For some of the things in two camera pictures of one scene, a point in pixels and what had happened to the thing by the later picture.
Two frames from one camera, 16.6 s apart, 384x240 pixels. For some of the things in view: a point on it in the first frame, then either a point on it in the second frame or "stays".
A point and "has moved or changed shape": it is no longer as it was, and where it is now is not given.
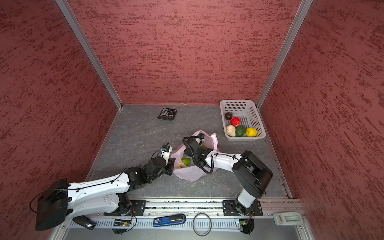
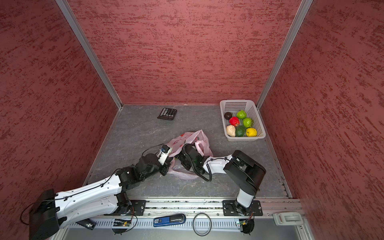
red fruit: (235, 121) stays
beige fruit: (231, 130) stays
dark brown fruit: (228, 115) stays
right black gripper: (187, 151) to (181, 158)
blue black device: (168, 220) stays
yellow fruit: (251, 132) stays
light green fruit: (186, 161) has moved or changed shape
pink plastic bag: (210, 141) to (197, 138)
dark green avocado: (240, 131) stays
